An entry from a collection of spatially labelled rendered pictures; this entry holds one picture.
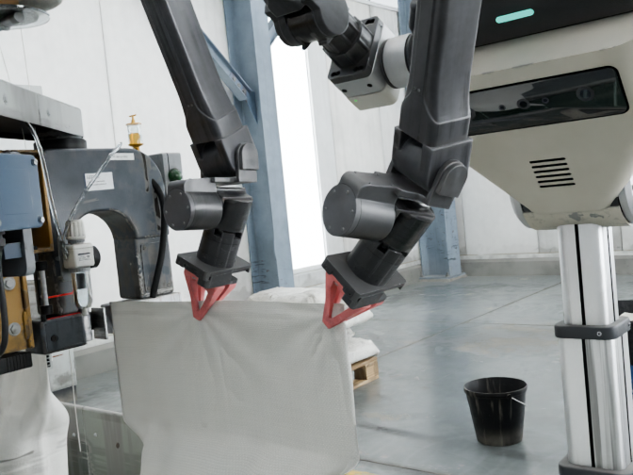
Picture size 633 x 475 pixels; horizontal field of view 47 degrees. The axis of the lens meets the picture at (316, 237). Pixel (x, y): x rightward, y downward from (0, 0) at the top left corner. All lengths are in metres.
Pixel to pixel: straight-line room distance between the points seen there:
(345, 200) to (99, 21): 5.80
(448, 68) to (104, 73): 5.73
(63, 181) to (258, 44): 5.99
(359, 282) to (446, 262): 8.94
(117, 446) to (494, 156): 1.17
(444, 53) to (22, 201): 0.53
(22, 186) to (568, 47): 0.77
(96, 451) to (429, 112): 1.47
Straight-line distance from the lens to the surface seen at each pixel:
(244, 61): 7.38
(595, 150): 1.22
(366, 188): 0.76
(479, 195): 9.74
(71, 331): 1.27
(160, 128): 6.66
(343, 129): 8.64
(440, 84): 0.76
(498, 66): 1.17
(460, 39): 0.76
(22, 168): 0.96
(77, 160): 1.30
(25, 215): 0.96
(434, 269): 9.88
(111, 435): 1.94
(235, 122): 1.04
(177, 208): 0.99
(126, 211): 1.34
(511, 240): 9.61
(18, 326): 1.23
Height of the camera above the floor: 1.21
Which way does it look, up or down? 3 degrees down
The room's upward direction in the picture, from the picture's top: 6 degrees counter-clockwise
